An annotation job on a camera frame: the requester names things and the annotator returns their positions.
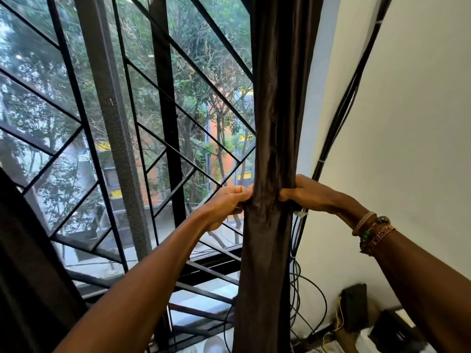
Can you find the person's right hand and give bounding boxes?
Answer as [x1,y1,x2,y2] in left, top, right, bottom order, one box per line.
[278,174,368,229]

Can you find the person's left hand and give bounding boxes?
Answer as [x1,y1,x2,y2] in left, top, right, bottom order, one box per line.
[200,184,255,232]

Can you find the dark brown curtain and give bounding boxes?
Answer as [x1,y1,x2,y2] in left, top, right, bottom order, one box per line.
[232,0,324,353]
[0,167,89,353]

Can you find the person's left forearm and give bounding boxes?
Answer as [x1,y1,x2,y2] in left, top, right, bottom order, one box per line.
[53,209,218,353]

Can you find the person's right forearm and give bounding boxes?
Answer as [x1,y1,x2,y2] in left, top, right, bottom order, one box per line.
[371,231,471,353]

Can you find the orange brick building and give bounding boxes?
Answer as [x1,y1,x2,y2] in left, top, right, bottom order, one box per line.
[136,102,255,202]

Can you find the white foam packing block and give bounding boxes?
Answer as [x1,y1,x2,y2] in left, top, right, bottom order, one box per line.
[355,327,374,353]

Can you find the green beaded bracelet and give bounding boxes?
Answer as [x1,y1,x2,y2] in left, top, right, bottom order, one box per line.
[360,216,391,252]

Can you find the orange woven patterned bracelet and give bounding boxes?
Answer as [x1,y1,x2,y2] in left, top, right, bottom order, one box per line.
[362,225,396,257]

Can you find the bundle of grey cables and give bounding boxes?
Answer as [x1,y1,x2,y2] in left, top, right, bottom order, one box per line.
[288,0,394,353]

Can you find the black wall-mounted box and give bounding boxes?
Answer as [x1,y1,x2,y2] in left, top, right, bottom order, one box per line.
[339,283,368,333]

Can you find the thin yellow fibre cables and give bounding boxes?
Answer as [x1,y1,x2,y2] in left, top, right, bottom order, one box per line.
[322,296,345,353]

